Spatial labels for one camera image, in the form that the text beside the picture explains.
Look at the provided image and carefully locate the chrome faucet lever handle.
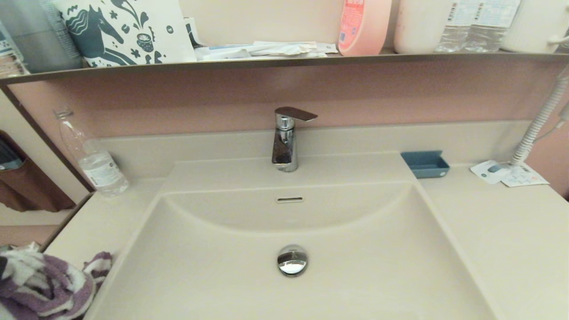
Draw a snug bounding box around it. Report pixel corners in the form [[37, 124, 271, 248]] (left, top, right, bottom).
[[274, 107, 319, 123]]

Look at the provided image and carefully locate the purple white striped towel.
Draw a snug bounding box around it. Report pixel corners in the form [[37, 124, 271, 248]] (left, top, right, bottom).
[[0, 242, 112, 320]]

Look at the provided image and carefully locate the chrome sink faucet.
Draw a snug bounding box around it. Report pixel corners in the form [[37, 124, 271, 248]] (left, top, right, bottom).
[[272, 114, 298, 172]]

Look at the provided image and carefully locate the chrome sink drain stopper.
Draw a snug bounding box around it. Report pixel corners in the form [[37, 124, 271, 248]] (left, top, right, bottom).
[[277, 244, 309, 277]]

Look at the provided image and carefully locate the beige ceramic sink basin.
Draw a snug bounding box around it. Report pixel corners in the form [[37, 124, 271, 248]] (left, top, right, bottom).
[[87, 152, 505, 320]]

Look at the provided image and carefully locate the white plastic sachet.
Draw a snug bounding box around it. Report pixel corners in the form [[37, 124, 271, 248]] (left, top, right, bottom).
[[195, 44, 254, 61], [249, 41, 339, 58]]

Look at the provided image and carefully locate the blue plastic soap dish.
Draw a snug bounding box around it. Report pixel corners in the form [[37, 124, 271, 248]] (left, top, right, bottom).
[[401, 150, 451, 179]]

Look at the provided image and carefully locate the pink lotion bottle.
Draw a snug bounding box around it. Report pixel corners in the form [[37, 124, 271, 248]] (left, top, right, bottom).
[[338, 0, 393, 57]]

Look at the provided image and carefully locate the white bag with horse print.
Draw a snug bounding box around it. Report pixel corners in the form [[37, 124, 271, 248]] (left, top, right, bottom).
[[53, 0, 197, 68]]

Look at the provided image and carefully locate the clear bottle without cap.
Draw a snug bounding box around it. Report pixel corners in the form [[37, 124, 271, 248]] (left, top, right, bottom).
[[53, 108, 129, 197]]

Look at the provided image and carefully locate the white round plastic container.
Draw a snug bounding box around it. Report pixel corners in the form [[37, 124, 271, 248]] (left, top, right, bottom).
[[393, 0, 455, 55]]

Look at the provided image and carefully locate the white card with blue logo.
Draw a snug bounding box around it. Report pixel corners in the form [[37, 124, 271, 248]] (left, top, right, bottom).
[[470, 160, 512, 185]]

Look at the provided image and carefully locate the white printed paper leaflet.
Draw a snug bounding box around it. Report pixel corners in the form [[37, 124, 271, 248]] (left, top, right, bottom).
[[501, 162, 550, 188]]

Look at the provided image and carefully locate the dark framed side mirror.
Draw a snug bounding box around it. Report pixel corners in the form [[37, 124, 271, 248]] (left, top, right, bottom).
[[0, 84, 95, 254]]

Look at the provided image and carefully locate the grey translucent pouch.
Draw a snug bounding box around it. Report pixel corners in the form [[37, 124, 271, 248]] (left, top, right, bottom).
[[0, 0, 85, 74]]

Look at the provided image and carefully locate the white mug on shelf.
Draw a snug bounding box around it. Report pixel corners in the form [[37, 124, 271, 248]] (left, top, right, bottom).
[[501, 0, 569, 54]]

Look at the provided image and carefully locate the printed cardboard packet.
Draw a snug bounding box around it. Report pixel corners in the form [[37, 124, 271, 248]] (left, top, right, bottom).
[[0, 20, 29, 78]]

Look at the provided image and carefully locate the brown wall shelf ledge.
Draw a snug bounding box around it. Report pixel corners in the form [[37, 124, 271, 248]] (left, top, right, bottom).
[[0, 48, 569, 86]]

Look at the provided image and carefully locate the white coiled appliance cord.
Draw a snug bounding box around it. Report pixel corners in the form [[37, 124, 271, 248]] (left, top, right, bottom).
[[509, 73, 569, 167]]

